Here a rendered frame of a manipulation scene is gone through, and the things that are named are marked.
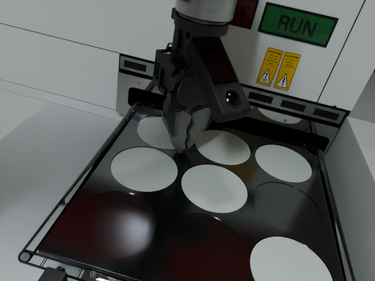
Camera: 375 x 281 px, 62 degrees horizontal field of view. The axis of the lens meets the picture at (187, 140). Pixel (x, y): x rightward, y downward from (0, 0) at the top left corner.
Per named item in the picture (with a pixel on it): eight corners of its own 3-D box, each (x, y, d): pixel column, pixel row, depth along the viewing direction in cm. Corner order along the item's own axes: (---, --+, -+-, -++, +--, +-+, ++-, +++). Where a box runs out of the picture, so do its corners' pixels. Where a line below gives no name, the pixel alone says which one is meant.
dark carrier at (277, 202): (140, 107, 62) (141, 105, 62) (313, 153, 60) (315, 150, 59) (38, 252, 34) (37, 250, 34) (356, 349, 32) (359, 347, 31)
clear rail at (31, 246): (134, 105, 63) (135, 99, 63) (141, 107, 63) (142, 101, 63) (15, 264, 33) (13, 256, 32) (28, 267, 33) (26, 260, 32)
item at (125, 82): (118, 108, 69) (120, 68, 64) (317, 161, 66) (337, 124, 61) (115, 112, 68) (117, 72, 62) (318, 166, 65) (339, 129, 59)
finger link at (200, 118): (183, 133, 56) (193, 87, 51) (200, 153, 52) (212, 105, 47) (168, 136, 55) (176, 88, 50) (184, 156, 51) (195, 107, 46)
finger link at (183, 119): (168, 136, 55) (176, 88, 50) (184, 156, 51) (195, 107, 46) (152, 139, 53) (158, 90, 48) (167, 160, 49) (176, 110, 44)
